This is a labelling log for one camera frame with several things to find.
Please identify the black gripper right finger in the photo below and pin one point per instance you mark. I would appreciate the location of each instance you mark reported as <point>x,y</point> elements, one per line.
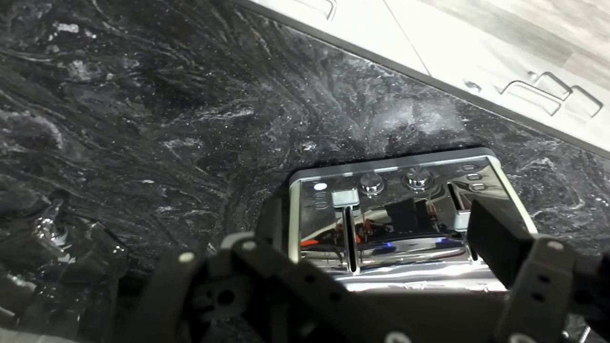
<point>541,287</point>

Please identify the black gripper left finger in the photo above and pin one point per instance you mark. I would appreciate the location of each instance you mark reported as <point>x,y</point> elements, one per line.
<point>255,279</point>

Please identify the grey toaster lever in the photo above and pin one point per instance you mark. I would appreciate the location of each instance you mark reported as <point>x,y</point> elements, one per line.
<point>346,197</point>
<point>463,220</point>

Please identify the chrome toaster knob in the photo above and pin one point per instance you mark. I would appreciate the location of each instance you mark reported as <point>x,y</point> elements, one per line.
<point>371,186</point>
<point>417,182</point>

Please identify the white lower cabinet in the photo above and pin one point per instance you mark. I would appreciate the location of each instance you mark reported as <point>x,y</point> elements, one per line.
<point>445,39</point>

